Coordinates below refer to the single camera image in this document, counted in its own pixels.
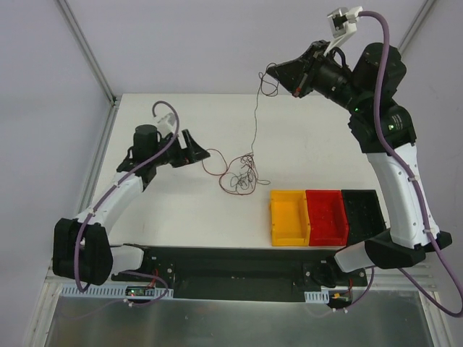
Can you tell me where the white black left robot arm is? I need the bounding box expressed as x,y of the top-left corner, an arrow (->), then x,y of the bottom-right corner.
52,124 -> 210,286

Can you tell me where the left white cable duct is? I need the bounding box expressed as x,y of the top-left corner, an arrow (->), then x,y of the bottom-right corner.
61,284 -> 174,300

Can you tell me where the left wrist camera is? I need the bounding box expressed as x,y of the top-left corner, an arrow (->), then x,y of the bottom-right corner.
154,112 -> 177,138

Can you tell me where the left aluminium frame post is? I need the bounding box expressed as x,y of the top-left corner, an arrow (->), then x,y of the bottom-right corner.
54,0 -> 121,106

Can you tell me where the aluminium frame post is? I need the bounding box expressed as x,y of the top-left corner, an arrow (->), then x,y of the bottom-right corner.
364,0 -> 438,108
54,0 -> 121,106

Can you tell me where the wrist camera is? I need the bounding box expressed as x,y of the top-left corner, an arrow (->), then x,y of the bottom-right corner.
326,7 -> 363,53
154,112 -> 177,138

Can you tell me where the right aluminium frame post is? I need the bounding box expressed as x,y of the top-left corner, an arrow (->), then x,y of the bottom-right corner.
364,0 -> 438,108

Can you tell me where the red wire bundle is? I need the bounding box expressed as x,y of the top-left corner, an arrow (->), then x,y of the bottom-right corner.
200,61 -> 280,196

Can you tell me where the yellow plastic bin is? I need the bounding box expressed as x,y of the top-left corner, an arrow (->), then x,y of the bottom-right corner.
270,190 -> 310,247

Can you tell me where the right white cable duct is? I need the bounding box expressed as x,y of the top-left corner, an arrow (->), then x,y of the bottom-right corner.
304,290 -> 330,304

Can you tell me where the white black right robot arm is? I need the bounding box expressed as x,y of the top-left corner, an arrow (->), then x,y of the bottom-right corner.
267,40 -> 452,286

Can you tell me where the red plastic bin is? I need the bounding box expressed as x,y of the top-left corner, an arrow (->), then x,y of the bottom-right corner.
305,190 -> 349,247

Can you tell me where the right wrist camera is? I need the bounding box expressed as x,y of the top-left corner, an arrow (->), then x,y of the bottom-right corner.
326,7 -> 363,53

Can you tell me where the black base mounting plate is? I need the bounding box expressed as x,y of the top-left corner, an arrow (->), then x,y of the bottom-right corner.
110,245 -> 372,301

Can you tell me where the metal front panel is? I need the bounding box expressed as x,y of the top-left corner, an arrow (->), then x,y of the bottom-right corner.
46,291 -> 433,346

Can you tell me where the black plastic bin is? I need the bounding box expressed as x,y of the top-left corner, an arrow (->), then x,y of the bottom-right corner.
341,189 -> 386,246

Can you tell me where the white cable duct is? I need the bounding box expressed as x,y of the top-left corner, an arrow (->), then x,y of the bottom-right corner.
61,284 -> 174,300
304,290 -> 330,304

